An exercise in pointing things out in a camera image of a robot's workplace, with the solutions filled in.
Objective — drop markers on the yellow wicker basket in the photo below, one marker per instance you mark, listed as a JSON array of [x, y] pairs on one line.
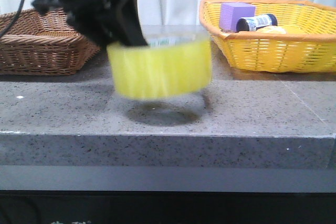
[[311, 48]]

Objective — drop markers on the purple cube block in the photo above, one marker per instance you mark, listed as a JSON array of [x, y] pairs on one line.
[[231, 12]]

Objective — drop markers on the brown wicker basket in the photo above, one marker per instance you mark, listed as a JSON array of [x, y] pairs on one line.
[[44, 45]]

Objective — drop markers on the yellow-green tape roll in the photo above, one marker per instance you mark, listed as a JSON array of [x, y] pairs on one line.
[[169, 65]]

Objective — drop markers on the toy croissant bread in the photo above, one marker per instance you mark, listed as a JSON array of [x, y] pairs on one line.
[[272, 30]]

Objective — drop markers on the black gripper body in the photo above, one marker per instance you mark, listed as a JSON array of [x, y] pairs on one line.
[[101, 21]]

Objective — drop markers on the blue labelled small jar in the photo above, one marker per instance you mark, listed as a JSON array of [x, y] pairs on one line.
[[256, 22]]

